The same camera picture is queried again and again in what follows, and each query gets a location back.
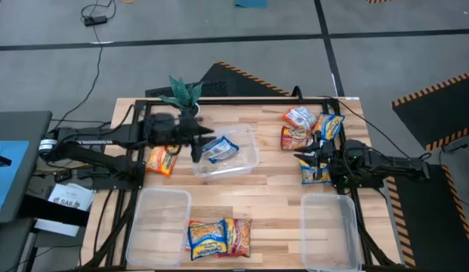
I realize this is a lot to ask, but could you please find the looped black adapter cable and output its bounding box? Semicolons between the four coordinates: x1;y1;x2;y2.
80;0;117;20

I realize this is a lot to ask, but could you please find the long black floor cable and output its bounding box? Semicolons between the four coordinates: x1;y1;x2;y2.
47;25;105;131

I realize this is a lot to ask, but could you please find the long black hazard-striped mat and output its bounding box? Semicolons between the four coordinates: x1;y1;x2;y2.
384;163;469;272

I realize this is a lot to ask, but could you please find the blue floor object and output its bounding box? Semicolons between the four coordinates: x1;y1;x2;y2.
234;0;268;9

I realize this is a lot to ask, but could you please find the green plant in white pot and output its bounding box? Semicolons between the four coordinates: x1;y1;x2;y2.
157;74;204;118

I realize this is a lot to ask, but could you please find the black shelf board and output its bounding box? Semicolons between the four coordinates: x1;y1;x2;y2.
18;194;91;228

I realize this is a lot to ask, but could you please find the grey side table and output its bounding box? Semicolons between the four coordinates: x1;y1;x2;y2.
0;110;53;224

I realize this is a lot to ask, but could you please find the clear plastic container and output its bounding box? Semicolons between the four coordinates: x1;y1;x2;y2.
125;187;193;267
191;123;260;179
300;193;363;272

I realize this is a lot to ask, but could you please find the black hazard-striped floor mat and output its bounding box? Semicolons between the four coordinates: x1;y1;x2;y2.
391;69;469;152

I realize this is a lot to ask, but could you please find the white paper sheet SA6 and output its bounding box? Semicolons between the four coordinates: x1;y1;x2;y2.
48;182;96;212

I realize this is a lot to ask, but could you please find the triangular black hazard-striped mat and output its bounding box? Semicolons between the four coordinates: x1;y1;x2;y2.
144;60;292;98

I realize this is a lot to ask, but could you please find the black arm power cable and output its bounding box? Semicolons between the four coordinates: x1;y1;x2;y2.
316;94;431;159

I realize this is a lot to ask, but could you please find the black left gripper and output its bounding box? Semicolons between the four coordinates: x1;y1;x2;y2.
147;112;217;163

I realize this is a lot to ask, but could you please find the blue pad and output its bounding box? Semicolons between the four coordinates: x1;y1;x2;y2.
0;140;30;217

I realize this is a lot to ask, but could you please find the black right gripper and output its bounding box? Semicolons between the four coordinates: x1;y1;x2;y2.
293;131;347;181

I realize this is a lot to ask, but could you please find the plain white paper sheet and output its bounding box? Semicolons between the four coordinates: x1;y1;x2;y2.
33;218;81;238

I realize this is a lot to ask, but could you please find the grey metal bracket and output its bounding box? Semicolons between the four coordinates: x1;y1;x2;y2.
440;134;469;155

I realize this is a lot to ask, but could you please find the black power adapter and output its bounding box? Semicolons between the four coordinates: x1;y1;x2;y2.
84;15;108;26

